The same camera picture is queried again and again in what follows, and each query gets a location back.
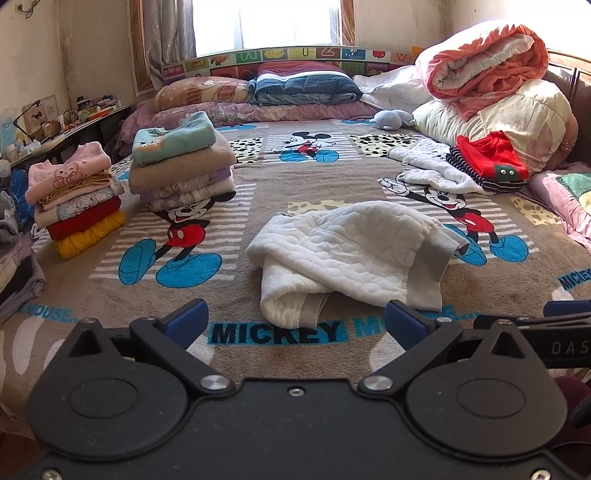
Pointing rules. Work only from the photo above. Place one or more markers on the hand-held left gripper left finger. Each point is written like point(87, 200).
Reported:
point(187, 323)

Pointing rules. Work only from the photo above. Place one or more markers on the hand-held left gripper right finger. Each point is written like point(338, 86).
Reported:
point(406, 324)

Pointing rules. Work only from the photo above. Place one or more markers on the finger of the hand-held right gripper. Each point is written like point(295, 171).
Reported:
point(569, 307)
point(508, 321)

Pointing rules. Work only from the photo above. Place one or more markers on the white quilted pants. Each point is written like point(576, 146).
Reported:
point(351, 244)

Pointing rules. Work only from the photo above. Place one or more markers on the pile of dark clothes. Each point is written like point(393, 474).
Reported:
point(16, 277)

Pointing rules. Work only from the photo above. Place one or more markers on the pink patchwork quilt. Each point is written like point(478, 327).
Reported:
point(558, 198)

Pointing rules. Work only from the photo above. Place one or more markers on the folded lilac printed garment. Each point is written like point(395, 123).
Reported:
point(184, 201)

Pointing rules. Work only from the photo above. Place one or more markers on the folded yellow garment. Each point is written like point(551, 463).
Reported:
point(90, 240)

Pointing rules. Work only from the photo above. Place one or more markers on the folded white patterned garment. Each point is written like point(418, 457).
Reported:
point(194, 190)

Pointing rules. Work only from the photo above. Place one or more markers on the folded red garment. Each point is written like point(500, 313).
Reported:
point(83, 221)

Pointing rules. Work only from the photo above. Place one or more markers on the stack with teal top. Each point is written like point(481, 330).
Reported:
point(184, 168)

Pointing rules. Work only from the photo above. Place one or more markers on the cartoon mouse printed blanket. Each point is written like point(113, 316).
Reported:
point(258, 184)

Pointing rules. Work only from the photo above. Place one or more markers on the navy striped garment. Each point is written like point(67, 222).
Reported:
point(466, 168)

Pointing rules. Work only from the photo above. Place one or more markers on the folded beige sequined garment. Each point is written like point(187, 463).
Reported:
point(78, 205)

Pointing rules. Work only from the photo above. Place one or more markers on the white dotted garment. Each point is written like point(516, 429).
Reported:
point(429, 161)

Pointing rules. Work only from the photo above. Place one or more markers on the folded mustard knit garment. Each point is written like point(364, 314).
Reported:
point(92, 182)

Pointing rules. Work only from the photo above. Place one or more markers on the folded teal printed top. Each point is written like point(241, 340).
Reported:
point(171, 138)

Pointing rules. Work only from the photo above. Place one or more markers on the folded pink printed top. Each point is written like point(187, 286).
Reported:
point(69, 168)

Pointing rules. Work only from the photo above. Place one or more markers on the cream duvet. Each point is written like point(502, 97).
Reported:
point(531, 115)

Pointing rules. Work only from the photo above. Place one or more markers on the purple floral pillow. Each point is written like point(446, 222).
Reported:
point(152, 122)

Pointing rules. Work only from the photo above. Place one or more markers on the blue plush toy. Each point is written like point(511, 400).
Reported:
point(390, 119)

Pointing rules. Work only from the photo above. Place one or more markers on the blue bag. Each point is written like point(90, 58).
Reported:
point(21, 194)

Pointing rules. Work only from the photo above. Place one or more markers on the cluttered desk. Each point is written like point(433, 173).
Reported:
point(69, 131)

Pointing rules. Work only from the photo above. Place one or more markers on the peach cartoon pillow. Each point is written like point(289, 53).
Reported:
point(198, 92)

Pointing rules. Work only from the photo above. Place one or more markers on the white quilt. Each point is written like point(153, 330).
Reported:
point(397, 90)

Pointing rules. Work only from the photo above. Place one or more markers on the pink floral mattress pad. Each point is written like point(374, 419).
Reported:
point(300, 112)

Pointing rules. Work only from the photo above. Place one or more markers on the rolled coral quilt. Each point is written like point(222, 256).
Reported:
point(489, 64)

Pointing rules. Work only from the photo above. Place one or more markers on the black desk lamp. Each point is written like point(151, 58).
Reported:
point(23, 113)

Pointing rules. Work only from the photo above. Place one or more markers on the grey curtain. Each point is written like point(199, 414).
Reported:
point(168, 37)

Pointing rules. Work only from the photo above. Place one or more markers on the colourful letter print headboard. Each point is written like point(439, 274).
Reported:
point(295, 54)

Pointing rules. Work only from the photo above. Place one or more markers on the window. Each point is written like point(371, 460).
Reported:
point(268, 21)

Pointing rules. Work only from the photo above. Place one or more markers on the wooden bed frame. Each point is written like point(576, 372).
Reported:
point(570, 78)

